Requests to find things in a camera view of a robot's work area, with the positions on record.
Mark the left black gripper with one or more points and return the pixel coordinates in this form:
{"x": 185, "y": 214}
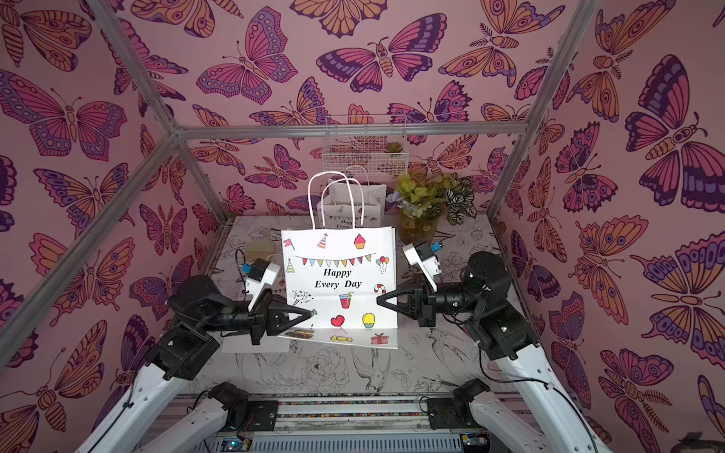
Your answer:
{"x": 268, "y": 317}

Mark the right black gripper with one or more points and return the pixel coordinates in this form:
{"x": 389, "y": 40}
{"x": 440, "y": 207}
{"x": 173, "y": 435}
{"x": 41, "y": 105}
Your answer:
{"x": 425, "y": 300}

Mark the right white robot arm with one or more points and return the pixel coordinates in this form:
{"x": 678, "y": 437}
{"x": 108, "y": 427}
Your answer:
{"x": 527, "y": 407}

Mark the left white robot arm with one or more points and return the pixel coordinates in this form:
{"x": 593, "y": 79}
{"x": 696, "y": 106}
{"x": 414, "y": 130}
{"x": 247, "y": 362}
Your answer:
{"x": 183, "y": 352}

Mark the green potted plant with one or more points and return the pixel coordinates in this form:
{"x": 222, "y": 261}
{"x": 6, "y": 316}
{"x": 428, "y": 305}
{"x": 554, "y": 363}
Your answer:
{"x": 423, "y": 201}

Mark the small succulent in basket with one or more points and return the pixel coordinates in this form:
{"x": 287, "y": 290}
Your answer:
{"x": 394, "y": 148}

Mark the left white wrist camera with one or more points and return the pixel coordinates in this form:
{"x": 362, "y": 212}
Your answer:
{"x": 260, "y": 274}

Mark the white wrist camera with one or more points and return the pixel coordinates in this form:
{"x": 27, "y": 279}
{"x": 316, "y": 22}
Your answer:
{"x": 423, "y": 256}
{"x": 260, "y": 274}

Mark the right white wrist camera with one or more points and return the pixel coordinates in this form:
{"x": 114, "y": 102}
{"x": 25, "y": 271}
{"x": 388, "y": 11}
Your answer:
{"x": 423, "y": 256}

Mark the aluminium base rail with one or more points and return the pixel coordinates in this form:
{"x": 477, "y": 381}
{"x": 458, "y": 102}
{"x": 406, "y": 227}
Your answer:
{"x": 387, "y": 424}

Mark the white wire wall basket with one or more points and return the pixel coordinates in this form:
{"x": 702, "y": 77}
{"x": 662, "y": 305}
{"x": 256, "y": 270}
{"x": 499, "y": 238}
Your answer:
{"x": 360, "y": 139}

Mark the aluminium frame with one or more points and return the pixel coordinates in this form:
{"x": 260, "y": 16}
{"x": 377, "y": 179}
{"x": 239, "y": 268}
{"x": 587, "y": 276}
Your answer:
{"x": 41, "y": 299}

